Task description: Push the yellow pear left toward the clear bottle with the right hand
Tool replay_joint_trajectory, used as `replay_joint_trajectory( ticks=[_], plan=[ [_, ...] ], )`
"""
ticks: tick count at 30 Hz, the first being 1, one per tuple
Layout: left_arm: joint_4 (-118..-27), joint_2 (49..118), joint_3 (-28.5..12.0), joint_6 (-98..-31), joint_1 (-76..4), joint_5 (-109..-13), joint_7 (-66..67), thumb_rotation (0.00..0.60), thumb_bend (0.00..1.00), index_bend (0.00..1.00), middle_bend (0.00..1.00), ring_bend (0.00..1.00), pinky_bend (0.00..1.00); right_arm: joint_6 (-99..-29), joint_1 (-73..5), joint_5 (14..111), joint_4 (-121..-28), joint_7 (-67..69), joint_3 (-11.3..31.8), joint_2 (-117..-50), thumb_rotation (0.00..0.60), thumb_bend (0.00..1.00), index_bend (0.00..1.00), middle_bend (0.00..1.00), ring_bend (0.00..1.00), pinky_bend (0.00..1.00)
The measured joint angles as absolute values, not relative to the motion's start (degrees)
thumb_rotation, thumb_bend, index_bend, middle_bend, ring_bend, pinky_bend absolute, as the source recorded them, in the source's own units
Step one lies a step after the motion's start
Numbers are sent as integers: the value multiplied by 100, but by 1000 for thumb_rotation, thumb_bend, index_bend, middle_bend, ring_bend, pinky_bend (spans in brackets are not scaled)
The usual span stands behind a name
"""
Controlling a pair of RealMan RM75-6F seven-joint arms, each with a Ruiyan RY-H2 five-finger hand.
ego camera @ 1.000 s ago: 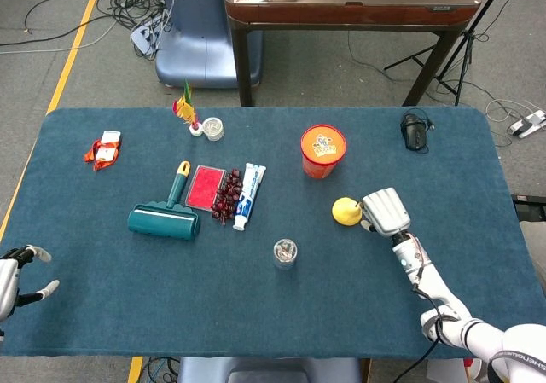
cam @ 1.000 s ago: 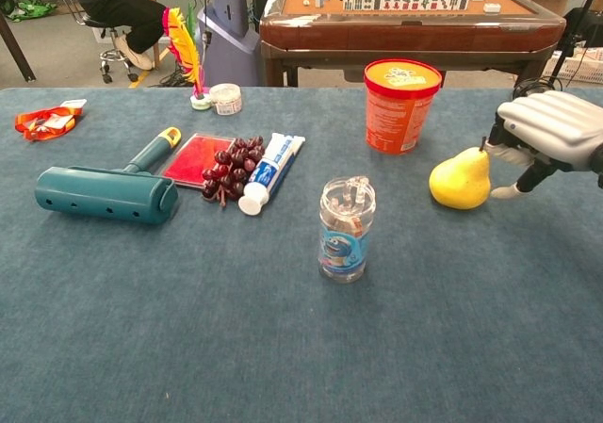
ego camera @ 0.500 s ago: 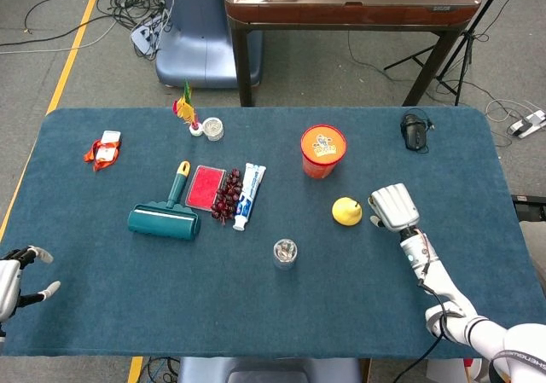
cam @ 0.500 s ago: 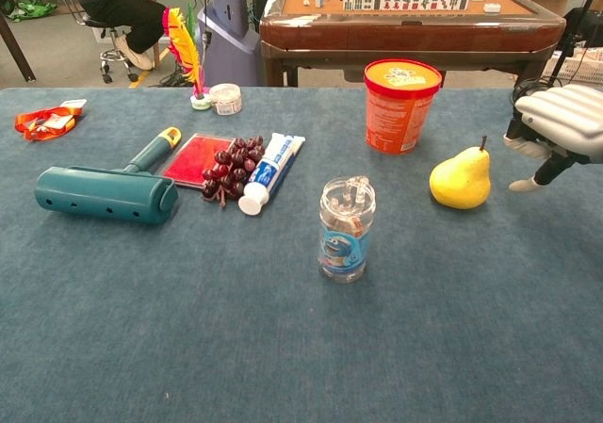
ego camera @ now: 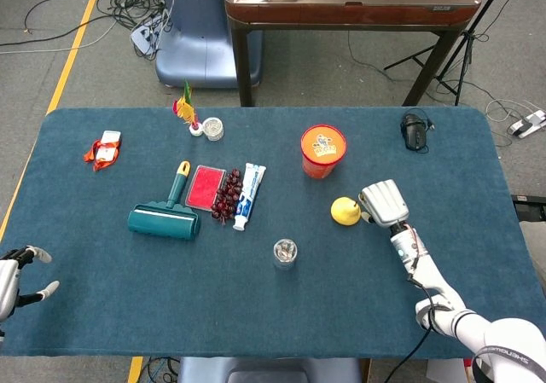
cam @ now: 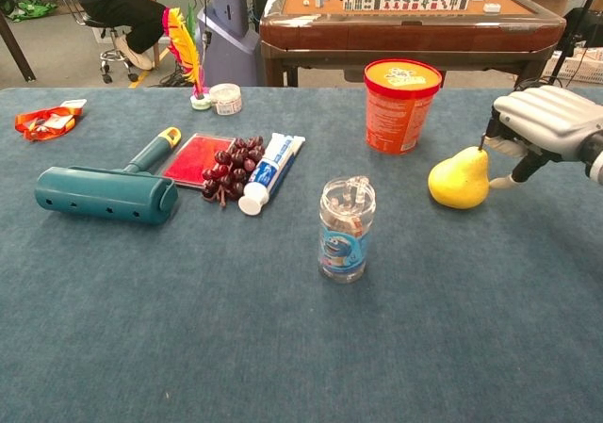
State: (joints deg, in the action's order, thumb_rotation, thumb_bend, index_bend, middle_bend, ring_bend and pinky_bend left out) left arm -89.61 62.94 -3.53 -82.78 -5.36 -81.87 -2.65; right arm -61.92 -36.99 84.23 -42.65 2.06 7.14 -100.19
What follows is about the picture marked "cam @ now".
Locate colourful feather shuttlecock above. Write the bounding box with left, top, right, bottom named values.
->
left=161, top=6, right=213, bottom=111

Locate brown mahjong table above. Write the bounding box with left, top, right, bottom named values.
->
left=258, top=0, right=567, bottom=88

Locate clear jar with blue label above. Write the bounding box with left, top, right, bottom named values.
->
left=318, top=175, right=377, bottom=285

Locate blue table cloth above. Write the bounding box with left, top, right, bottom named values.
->
left=0, top=86, right=603, bottom=423

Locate white plastic basket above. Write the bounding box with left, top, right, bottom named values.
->
left=541, top=48, right=603, bottom=85

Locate standing mahjong tile row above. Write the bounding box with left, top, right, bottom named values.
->
left=342, top=0, right=471, bottom=12

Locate small white container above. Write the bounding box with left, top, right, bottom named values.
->
left=208, top=82, right=244, bottom=117

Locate green bag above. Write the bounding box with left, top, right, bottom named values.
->
left=7, top=0, right=58, bottom=23

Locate yellow pear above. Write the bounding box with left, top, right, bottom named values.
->
left=427, top=145, right=492, bottom=210

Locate chrome swivel stool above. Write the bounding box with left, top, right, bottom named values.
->
left=46, top=0, right=142, bottom=85

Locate orange snack tub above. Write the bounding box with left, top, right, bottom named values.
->
left=363, top=58, right=444, bottom=156

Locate black tripod stand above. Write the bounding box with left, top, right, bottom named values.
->
left=548, top=0, right=603, bottom=88

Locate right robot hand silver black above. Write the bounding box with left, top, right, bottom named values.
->
left=484, top=85, right=603, bottom=193

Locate red stamp pad case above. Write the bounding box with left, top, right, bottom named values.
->
left=161, top=132, right=236, bottom=191

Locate white blue toothpaste tube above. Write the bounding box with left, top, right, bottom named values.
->
left=237, top=132, right=306, bottom=217

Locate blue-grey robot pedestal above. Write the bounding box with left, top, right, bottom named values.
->
left=195, top=0, right=265, bottom=88

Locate dark red grape bunch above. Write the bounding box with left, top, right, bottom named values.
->
left=201, top=135, right=266, bottom=207

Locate seated person in black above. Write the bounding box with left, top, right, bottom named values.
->
left=69, top=0, right=167, bottom=72

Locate teal lint roller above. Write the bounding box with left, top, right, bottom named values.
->
left=34, top=126, right=183, bottom=226

